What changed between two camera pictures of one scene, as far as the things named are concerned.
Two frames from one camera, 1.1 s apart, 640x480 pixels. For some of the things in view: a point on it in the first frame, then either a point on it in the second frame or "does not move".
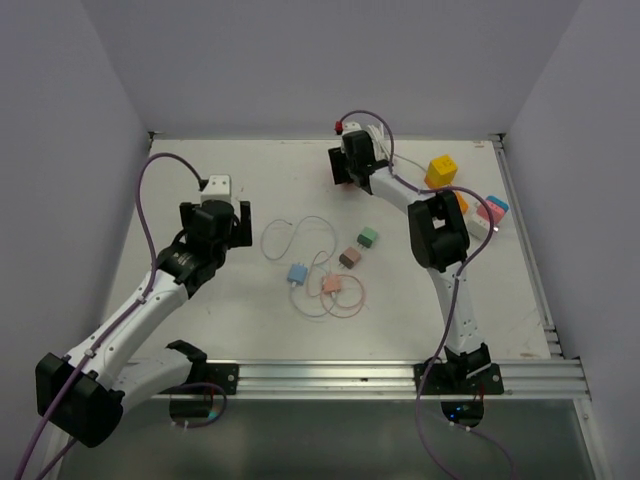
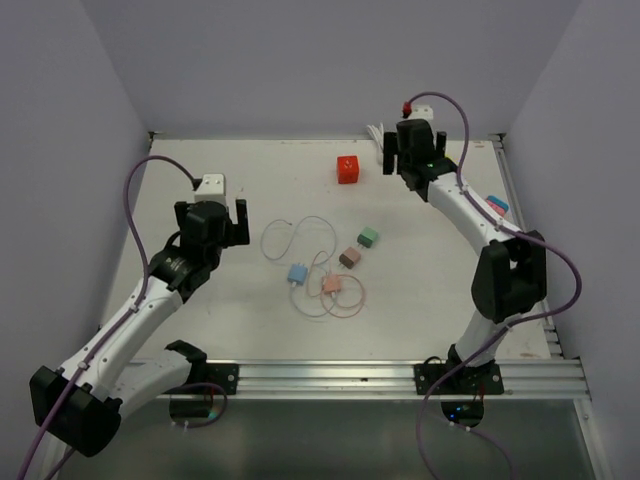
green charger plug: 366,237 does not move
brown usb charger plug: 350,257 does not move
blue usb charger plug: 297,273 does not move
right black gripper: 337,159 -> 390,149
